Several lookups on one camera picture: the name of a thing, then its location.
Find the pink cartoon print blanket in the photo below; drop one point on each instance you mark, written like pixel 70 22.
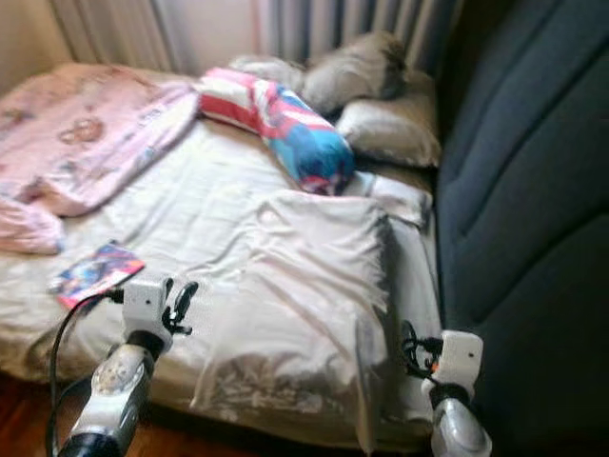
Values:
pixel 86 133

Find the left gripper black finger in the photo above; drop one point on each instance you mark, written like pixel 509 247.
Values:
pixel 185 301

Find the grey striped curtain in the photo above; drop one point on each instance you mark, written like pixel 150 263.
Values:
pixel 114 33
pixel 362 24

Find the flat grey pillow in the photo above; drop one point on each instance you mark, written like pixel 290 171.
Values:
pixel 266 72

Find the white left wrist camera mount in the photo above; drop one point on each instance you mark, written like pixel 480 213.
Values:
pixel 146 312

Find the striped red blue bolster pillow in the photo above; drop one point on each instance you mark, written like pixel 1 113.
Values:
pixel 295 133

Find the colourful comic book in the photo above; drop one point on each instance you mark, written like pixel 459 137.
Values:
pixel 100 274

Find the white folded cloth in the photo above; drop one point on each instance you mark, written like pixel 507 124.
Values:
pixel 395 197

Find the dark grey upholstered sofa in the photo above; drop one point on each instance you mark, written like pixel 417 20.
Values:
pixel 533 190

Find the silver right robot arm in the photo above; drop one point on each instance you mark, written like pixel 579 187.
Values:
pixel 459 428

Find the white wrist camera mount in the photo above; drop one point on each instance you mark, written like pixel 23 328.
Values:
pixel 460 360
pixel 146 312

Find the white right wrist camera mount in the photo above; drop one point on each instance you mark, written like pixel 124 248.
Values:
pixel 460 360

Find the grey floral pillow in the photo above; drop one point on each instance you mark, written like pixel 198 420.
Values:
pixel 390 131

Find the large beige floral pillow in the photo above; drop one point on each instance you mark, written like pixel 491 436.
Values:
pixel 304 295

